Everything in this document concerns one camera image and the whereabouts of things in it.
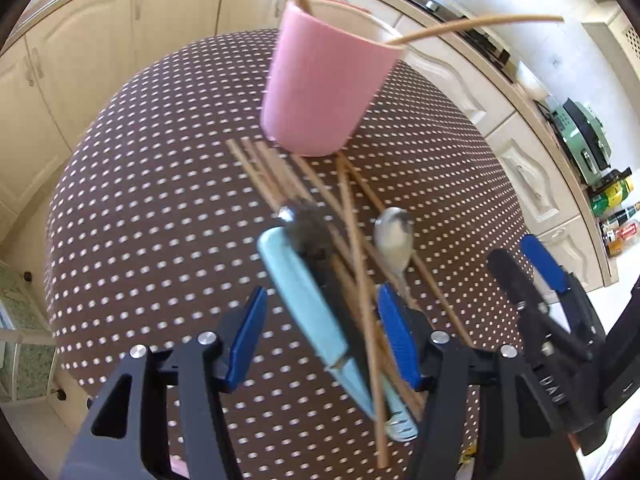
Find brown polka dot tablecloth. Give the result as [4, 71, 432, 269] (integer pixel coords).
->
[46, 29, 526, 479]

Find black gas stove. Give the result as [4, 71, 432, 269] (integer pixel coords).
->
[408, 0, 516, 84]

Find cream lower kitchen cabinets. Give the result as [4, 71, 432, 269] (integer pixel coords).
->
[1, 0, 617, 289]

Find pink cylindrical utensil holder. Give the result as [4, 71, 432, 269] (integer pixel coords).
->
[260, 0, 404, 157]

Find black plastic spork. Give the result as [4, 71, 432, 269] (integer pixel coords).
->
[279, 198, 369, 378]

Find mint green sheathed knife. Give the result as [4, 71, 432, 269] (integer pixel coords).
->
[256, 225, 420, 443]

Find white step stool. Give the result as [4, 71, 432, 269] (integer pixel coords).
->
[1, 262, 56, 404]

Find yellow green bottle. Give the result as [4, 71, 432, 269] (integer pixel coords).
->
[590, 177, 634, 217]

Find silver metal spoon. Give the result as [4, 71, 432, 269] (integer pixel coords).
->
[373, 207, 413, 299]

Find green countertop appliance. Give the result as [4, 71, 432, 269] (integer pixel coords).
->
[550, 99, 612, 185]

